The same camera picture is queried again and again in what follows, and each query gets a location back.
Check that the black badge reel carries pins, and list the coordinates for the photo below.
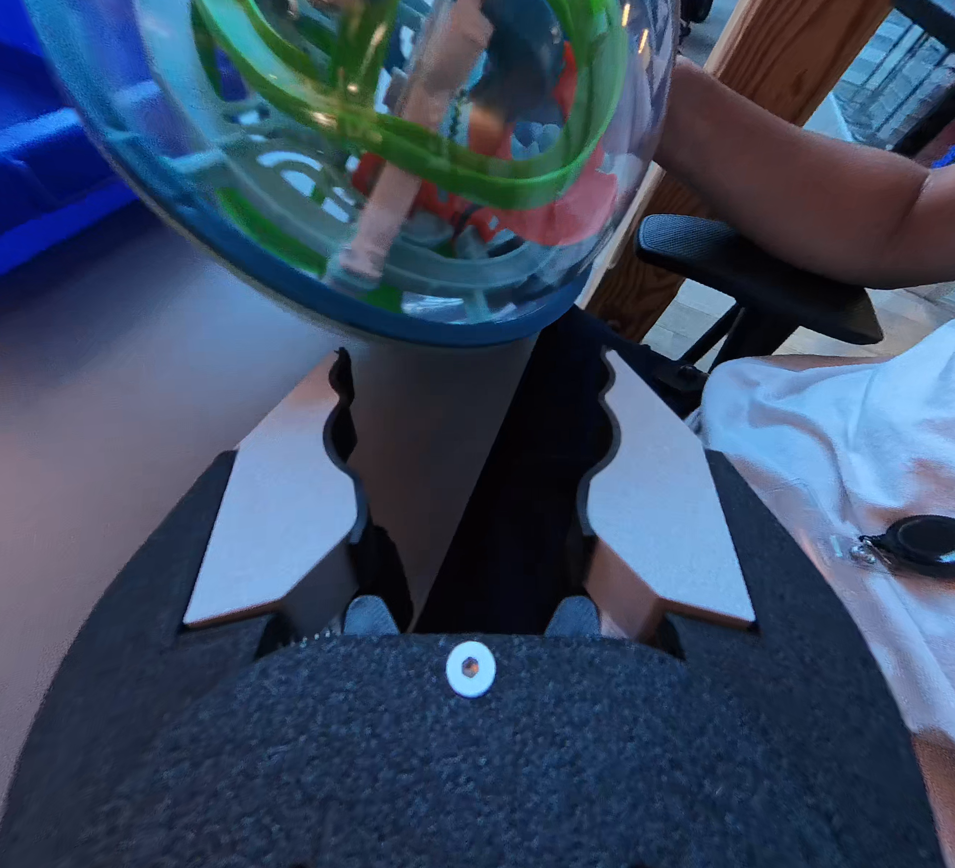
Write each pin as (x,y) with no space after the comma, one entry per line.
(925,543)

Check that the clear maze ball with coloured tracks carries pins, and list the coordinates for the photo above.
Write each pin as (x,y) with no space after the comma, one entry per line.
(336,99)

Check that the black metal railing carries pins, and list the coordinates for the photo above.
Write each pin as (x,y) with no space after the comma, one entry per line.
(925,10)

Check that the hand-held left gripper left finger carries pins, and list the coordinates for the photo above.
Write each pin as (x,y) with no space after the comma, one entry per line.
(283,510)

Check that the black office chair armrest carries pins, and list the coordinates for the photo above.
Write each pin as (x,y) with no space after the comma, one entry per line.
(746,263)

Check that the blue bin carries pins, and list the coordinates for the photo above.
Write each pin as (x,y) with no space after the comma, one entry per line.
(45,196)

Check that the person's white shirt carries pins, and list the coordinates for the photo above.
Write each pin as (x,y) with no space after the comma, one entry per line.
(821,435)

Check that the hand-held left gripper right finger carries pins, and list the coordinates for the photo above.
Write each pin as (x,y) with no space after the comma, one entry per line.
(664,525)

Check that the wooden post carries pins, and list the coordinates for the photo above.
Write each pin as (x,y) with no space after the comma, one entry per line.
(791,2)

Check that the person's right forearm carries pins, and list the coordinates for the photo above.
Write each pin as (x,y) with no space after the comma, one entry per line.
(806,189)

